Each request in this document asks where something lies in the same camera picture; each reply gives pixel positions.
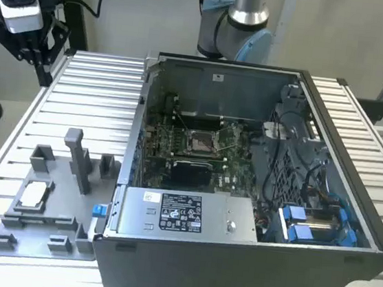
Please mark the CPU socket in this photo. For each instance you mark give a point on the CPU socket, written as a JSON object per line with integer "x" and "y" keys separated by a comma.
{"x": 201, "y": 142}

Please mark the silver power supply unit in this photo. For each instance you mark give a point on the silver power supply unit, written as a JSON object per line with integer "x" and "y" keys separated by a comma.
{"x": 135, "y": 213}

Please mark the perforated metal disk bay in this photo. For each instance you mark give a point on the perforated metal disk bay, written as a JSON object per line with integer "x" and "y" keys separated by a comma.
{"x": 288, "y": 175}

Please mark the black table bracket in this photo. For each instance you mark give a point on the black table bracket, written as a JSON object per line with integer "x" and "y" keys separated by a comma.
{"x": 371, "y": 110}

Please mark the black expansion slot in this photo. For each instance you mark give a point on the black expansion slot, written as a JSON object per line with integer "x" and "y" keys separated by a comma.
{"x": 197, "y": 156}

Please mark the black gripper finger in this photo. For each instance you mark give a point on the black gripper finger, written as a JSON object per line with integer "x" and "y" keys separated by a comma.
{"x": 3, "y": 37}
{"x": 60, "y": 35}

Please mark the silver square CPU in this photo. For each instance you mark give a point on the silver square CPU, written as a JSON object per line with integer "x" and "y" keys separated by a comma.
{"x": 33, "y": 195}

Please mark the blue case latch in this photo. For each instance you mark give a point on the blue case latch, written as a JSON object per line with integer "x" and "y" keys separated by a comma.
{"x": 98, "y": 210}

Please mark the thin metal locking lever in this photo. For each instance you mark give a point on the thin metal locking lever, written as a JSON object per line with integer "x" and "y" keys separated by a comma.
{"x": 182, "y": 120}

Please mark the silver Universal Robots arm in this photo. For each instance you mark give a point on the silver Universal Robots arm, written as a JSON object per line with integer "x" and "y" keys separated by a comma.
{"x": 235, "y": 34}

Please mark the black RAM slot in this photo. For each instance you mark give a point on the black RAM slot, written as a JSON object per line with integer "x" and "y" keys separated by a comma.
{"x": 197, "y": 123}
{"x": 198, "y": 116}

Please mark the open dark grey PC case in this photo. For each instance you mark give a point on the open dark grey PC case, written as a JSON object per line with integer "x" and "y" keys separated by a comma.
{"x": 197, "y": 275}

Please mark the black heat sink block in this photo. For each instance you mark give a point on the black heat sink block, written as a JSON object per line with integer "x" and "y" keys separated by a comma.
{"x": 170, "y": 103}

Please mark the white sticker with black print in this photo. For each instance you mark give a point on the white sticker with black print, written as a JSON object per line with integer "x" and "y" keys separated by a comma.
{"x": 218, "y": 77}

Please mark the black upright post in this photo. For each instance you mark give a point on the black upright post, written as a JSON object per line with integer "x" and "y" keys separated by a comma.
{"x": 80, "y": 27}

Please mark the grey plastic latch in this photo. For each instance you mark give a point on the grey plastic latch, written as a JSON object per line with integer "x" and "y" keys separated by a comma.
{"x": 291, "y": 92}

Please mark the black graphics card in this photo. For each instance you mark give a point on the black graphics card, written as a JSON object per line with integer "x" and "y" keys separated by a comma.
{"x": 189, "y": 174}

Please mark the grey plastic parts rack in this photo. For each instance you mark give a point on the grey plastic parts rack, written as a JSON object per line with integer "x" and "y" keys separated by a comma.
{"x": 50, "y": 224}

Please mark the green motherboard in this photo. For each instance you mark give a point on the green motherboard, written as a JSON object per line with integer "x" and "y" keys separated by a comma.
{"x": 236, "y": 176}

